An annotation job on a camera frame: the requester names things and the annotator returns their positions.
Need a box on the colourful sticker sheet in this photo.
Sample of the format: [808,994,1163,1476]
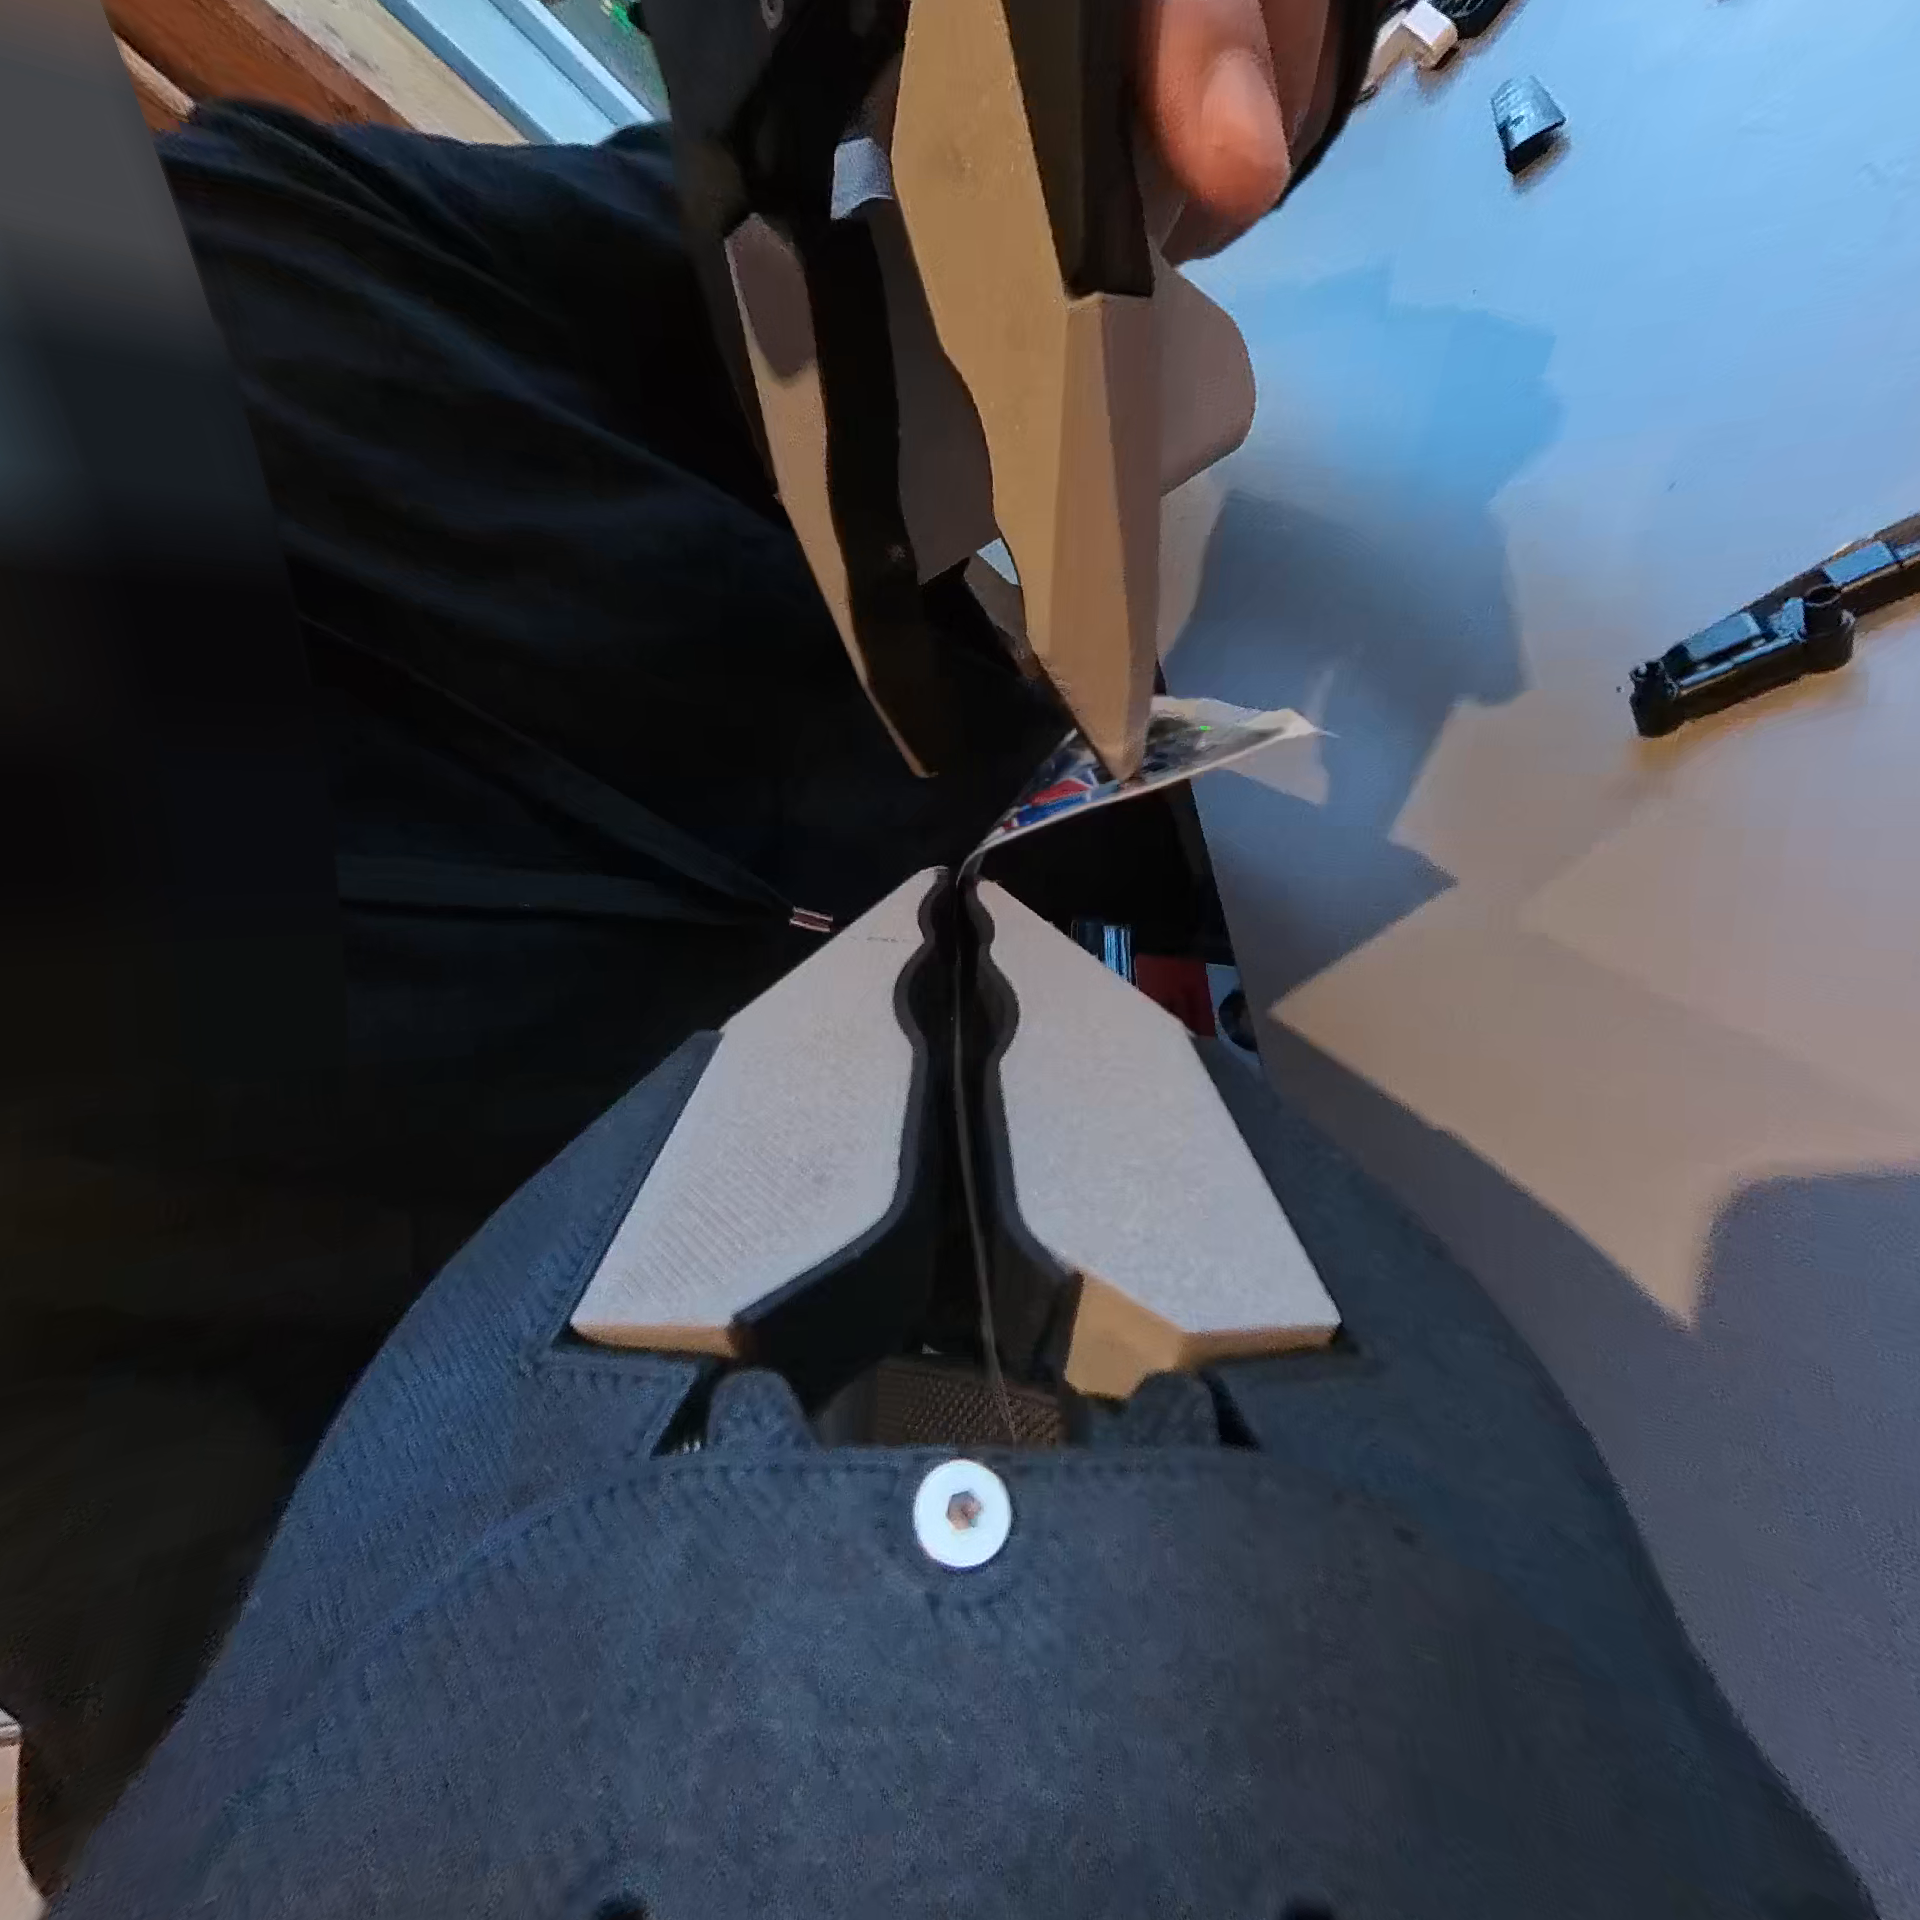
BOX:
[960,694,1340,884]

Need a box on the grey desk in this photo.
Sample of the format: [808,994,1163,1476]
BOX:
[1162,0,1920,1920]

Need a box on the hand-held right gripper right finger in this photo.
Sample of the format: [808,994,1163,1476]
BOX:
[960,878,1343,1395]

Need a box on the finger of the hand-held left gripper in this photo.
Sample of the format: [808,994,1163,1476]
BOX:
[727,193,1004,774]
[896,4,1163,774]

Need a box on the black brick assembly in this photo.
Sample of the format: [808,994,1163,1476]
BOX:
[1627,512,1920,740]

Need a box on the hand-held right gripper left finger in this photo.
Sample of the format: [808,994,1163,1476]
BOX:
[572,867,961,1365]

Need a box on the person's black sweater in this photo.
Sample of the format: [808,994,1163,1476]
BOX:
[151,104,1201,1352]

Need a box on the person's left hand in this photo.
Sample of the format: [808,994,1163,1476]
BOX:
[1132,0,1354,270]

